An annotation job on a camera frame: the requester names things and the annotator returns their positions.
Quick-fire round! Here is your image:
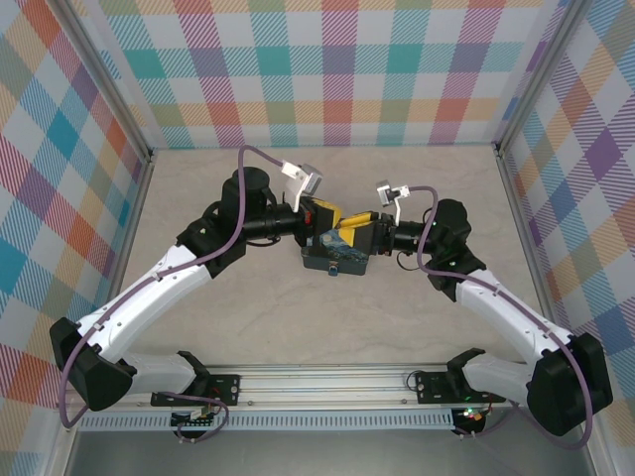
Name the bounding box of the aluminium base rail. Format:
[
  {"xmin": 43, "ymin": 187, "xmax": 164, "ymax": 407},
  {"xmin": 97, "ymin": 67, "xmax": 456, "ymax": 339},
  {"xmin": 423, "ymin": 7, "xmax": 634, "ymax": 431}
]
[{"xmin": 118, "ymin": 363, "xmax": 530, "ymax": 412}]

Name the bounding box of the aluminium frame post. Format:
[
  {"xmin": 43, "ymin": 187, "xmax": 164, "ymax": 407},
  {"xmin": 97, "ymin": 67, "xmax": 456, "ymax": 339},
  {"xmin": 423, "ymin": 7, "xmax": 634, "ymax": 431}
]
[
  {"xmin": 493, "ymin": 0, "xmax": 589, "ymax": 160},
  {"xmin": 59, "ymin": 0, "xmax": 155, "ymax": 165}
]

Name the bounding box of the starry night print tin box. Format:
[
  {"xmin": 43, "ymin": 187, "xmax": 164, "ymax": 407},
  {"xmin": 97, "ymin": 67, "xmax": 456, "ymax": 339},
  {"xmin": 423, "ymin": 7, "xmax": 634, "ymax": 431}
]
[{"xmin": 300, "ymin": 228, "xmax": 374, "ymax": 278}]

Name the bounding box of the white slotted cable duct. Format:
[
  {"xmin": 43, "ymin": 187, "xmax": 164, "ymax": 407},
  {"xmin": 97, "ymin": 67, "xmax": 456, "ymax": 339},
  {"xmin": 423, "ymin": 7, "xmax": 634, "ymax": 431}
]
[{"xmin": 78, "ymin": 409, "xmax": 456, "ymax": 432}]

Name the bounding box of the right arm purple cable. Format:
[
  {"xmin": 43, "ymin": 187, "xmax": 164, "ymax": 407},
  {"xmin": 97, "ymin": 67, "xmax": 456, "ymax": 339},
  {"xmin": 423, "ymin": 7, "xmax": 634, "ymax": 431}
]
[{"xmin": 409, "ymin": 185, "xmax": 596, "ymax": 452}]

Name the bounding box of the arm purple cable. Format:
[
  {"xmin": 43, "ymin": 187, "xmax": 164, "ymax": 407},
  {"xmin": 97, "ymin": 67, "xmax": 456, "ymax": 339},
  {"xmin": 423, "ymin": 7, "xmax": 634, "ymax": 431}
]
[
  {"xmin": 57, "ymin": 146, "xmax": 287, "ymax": 445},
  {"xmin": 409, "ymin": 185, "xmax": 596, "ymax": 452}
]

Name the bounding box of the grey metal base plate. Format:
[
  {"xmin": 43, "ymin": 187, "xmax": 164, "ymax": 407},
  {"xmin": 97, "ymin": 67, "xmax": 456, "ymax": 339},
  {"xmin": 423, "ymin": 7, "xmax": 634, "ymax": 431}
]
[{"xmin": 63, "ymin": 429, "xmax": 596, "ymax": 476}]

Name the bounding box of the aluminium floor side rail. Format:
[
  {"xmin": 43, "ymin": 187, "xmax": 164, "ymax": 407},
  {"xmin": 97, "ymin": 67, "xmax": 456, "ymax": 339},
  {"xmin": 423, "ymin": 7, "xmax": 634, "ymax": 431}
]
[
  {"xmin": 98, "ymin": 151, "xmax": 156, "ymax": 323},
  {"xmin": 494, "ymin": 146, "xmax": 560, "ymax": 338}
]

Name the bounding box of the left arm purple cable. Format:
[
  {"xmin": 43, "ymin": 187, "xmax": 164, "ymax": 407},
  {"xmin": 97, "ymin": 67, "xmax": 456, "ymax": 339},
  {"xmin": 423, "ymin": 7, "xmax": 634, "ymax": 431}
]
[{"xmin": 57, "ymin": 146, "xmax": 287, "ymax": 445}]

